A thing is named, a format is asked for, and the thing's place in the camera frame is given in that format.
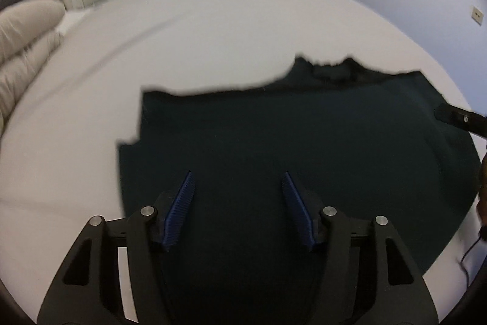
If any bed with white sheet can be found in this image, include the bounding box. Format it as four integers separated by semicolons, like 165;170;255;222
0;0;487;325

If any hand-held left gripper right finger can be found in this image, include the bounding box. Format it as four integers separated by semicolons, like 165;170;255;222
280;171;439;325

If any dark green sweater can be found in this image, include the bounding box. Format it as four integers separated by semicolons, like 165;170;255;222
116;54;483;325

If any black cable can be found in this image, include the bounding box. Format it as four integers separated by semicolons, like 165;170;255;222
460;226;487;289

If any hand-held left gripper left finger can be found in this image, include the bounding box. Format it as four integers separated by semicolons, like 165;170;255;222
36;170;197;325

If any white folded duvet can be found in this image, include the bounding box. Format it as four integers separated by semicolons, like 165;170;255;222
0;0;66;137

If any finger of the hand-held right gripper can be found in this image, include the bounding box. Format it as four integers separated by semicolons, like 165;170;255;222
434;102;487;138

